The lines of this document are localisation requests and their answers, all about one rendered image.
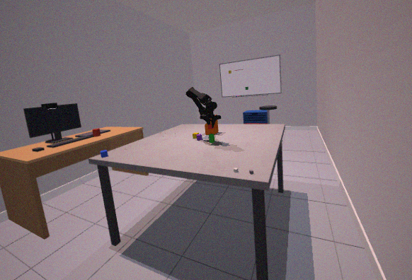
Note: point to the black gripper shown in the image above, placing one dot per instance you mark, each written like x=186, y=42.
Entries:
x=214, y=117

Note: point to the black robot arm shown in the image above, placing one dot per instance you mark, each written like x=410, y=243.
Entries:
x=199, y=98

